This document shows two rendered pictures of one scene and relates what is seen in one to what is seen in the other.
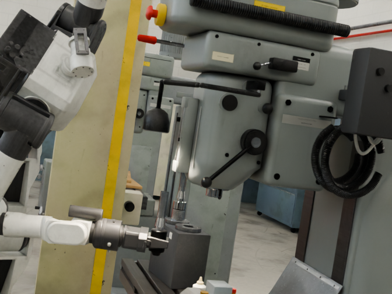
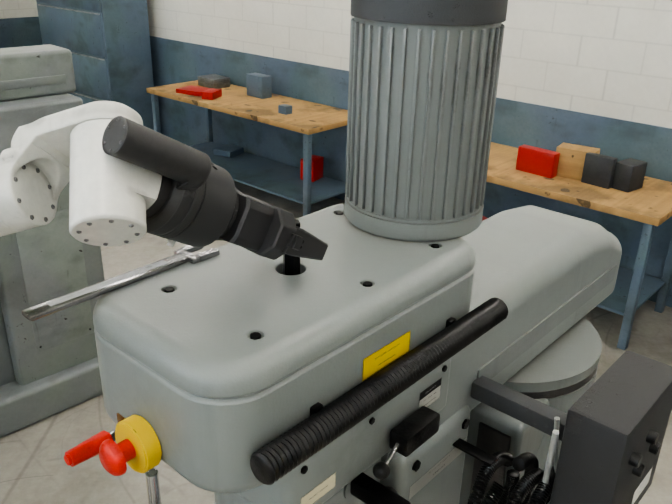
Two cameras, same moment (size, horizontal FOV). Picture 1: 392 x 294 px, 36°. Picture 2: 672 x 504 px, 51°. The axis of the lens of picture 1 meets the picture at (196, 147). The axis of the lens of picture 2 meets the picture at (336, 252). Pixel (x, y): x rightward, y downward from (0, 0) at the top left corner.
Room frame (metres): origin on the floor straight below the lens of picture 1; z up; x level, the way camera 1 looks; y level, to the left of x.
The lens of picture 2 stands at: (1.06, 0.28, 2.26)
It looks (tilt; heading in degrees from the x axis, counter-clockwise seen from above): 24 degrees down; 329
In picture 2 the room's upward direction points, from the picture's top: 2 degrees clockwise
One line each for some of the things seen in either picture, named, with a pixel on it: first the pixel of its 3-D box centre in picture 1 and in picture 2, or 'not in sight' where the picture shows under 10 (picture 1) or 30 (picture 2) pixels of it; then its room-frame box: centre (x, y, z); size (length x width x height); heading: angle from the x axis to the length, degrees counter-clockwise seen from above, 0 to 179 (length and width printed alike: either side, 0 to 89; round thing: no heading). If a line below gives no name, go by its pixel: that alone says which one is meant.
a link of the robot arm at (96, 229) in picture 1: (87, 226); not in sight; (1.74, 0.28, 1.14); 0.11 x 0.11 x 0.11; 2
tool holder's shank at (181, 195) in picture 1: (182, 185); (154, 494); (2.14, 0.03, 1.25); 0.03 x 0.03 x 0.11
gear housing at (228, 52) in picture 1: (248, 60); (313, 396); (1.75, -0.11, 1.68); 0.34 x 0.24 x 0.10; 107
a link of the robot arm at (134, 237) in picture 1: (126, 237); not in sight; (1.73, 0.16, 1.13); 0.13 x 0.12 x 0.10; 2
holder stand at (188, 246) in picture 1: (178, 251); not in sight; (2.09, 0.01, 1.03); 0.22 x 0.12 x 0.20; 25
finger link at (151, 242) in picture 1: (157, 243); not in sight; (1.71, 0.07, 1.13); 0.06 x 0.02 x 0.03; 92
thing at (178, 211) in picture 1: (178, 212); not in sight; (2.14, 0.03, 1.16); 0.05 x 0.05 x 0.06
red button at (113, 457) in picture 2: (151, 13); (118, 454); (1.67, 0.17, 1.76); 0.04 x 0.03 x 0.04; 17
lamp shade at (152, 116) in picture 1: (156, 119); not in sight; (1.66, 0.12, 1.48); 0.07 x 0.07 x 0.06
